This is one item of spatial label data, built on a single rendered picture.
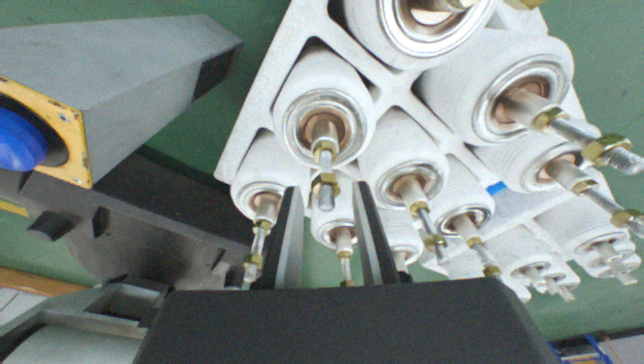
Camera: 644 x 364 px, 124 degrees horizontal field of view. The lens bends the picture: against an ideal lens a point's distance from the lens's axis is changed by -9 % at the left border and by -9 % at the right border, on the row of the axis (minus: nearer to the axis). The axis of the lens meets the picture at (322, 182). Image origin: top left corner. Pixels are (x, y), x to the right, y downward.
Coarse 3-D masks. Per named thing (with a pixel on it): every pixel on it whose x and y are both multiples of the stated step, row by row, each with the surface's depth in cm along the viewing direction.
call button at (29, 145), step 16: (0, 112) 9; (0, 128) 9; (16, 128) 9; (32, 128) 10; (0, 144) 9; (16, 144) 9; (32, 144) 10; (0, 160) 10; (16, 160) 10; (32, 160) 10
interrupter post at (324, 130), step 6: (318, 126) 16; (324, 126) 16; (330, 126) 16; (312, 132) 17; (318, 132) 15; (324, 132) 15; (330, 132) 15; (336, 132) 17; (312, 138) 16; (318, 138) 15; (324, 138) 15; (330, 138) 15; (336, 138) 16; (312, 144) 15; (336, 144) 15; (312, 150) 15; (336, 150) 15
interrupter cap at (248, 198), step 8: (248, 184) 21; (256, 184) 21; (264, 184) 21; (272, 184) 21; (280, 184) 22; (240, 192) 22; (248, 192) 22; (256, 192) 22; (264, 192) 22; (272, 192) 22; (280, 192) 22; (240, 200) 23; (248, 200) 23; (256, 200) 24; (280, 200) 24; (240, 208) 24; (248, 208) 24; (256, 208) 24; (248, 216) 25
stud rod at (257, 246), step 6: (258, 234) 20; (264, 234) 21; (258, 240) 20; (252, 246) 19; (258, 246) 19; (252, 252) 19; (258, 252) 19; (252, 264) 18; (246, 270) 17; (252, 270) 17; (246, 276) 17; (252, 276) 17
